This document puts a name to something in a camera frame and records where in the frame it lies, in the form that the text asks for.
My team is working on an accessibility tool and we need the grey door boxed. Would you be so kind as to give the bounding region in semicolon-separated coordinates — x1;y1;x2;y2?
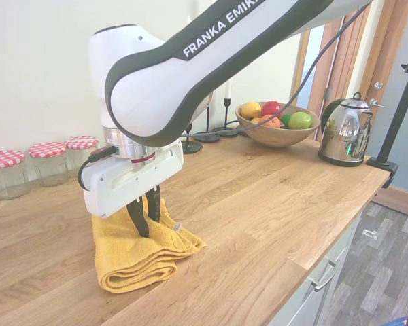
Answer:
360;20;408;201

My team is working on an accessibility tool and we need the wooden door frame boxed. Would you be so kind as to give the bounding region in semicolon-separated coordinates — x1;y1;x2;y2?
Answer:
305;0;408;143

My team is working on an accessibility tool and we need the green apple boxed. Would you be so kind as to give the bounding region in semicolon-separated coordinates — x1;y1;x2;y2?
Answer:
288;111;313;130

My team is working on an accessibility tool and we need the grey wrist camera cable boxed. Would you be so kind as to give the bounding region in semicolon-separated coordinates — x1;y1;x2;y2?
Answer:
182;0;373;141

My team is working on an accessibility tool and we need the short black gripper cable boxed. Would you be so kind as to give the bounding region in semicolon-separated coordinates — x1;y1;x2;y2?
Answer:
77;145;118;189

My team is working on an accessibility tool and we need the red apple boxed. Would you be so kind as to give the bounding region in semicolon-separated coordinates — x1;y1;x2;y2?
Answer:
260;100;282;118

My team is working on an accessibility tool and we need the black Ulanzi camera clamp stand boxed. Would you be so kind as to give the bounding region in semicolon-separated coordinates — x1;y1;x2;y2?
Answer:
366;47;408;189

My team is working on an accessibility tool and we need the glass jar red checkered lid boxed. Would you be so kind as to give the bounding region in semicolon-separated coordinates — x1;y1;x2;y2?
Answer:
65;135;100;177
29;141;69;187
0;149;30;200

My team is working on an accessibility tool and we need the stainless steel kettle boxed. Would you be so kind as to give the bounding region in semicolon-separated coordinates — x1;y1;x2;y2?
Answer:
318;91;375;168

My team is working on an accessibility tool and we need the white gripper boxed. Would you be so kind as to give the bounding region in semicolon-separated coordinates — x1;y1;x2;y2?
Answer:
80;138;185;238

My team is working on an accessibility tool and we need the yellow lemon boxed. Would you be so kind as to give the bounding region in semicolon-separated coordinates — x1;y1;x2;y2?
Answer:
241;101;262;119

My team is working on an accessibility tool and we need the black candle holder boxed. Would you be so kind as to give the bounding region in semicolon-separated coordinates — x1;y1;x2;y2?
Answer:
212;97;241;137
193;105;222;143
182;124;203;154

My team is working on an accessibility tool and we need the yellow terry towel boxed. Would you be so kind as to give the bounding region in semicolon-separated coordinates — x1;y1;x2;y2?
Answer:
90;198;207;293

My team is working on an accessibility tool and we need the metal drawer handle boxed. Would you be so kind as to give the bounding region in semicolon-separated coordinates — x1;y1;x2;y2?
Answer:
311;259;337;291

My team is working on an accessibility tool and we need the wooden fruit bowl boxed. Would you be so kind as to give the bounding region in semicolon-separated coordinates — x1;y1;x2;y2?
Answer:
235;103;321;149

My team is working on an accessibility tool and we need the white kitchen cabinet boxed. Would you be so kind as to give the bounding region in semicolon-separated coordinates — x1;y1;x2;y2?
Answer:
268;210;364;326

